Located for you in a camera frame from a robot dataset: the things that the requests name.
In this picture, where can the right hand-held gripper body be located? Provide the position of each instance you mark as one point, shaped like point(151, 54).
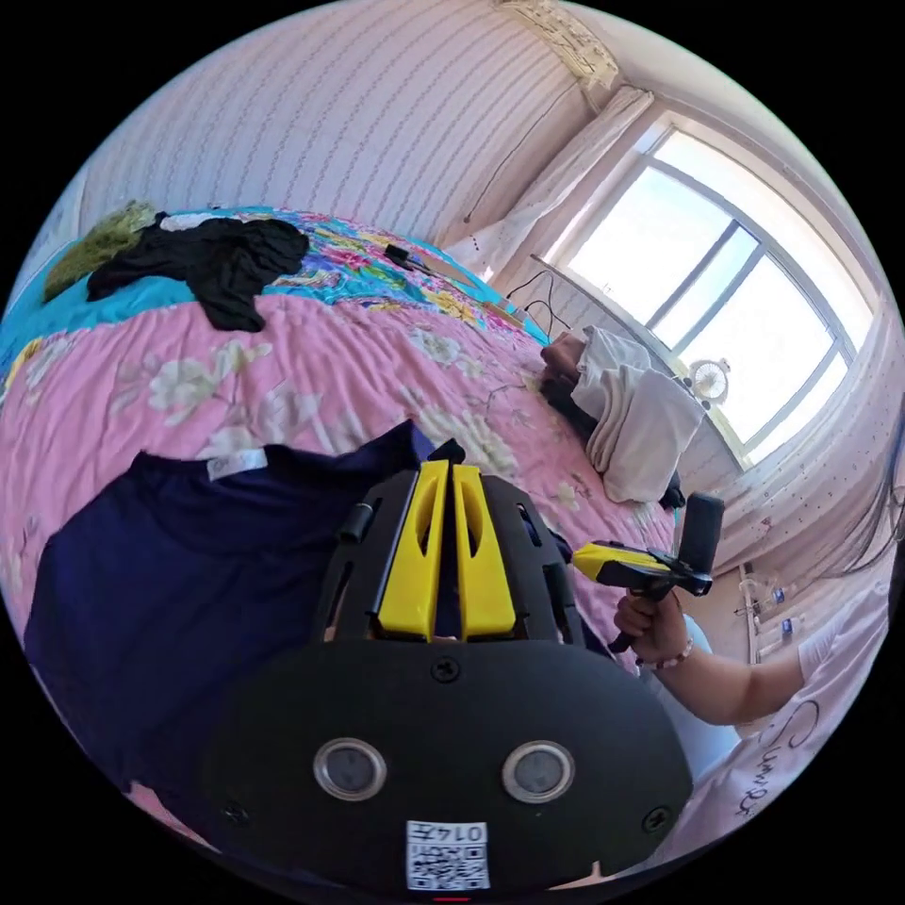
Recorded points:
point(679, 580)

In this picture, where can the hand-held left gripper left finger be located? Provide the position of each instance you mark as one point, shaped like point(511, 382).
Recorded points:
point(406, 566)

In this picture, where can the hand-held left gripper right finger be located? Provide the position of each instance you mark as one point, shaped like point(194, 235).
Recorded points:
point(488, 573)

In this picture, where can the dark blue short sleeve shirt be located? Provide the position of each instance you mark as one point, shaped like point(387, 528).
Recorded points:
point(177, 566)

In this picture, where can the person's right forearm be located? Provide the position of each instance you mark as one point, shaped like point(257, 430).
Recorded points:
point(742, 689)

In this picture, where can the person's right hand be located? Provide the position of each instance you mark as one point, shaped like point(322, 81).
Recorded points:
point(657, 629)

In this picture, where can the pile of white folded clothes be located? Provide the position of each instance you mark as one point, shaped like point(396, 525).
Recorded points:
point(636, 424)

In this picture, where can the white dotted curtain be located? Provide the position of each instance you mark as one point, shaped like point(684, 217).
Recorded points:
point(813, 481)
point(566, 177)

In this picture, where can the small white fan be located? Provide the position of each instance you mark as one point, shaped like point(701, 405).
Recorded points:
point(709, 382)

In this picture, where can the person's body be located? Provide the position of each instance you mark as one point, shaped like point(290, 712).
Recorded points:
point(813, 742)

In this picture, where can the bed with floral quilt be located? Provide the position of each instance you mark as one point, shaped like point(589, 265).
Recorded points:
point(318, 353)

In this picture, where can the small black device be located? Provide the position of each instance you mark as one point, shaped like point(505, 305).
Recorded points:
point(399, 256)

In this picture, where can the window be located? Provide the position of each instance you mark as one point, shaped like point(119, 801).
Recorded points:
point(707, 233)

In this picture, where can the pile of black and green clothes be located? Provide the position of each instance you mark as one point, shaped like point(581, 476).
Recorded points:
point(212, 261)

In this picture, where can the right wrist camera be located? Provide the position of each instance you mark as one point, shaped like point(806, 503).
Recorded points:
point(701, 530)

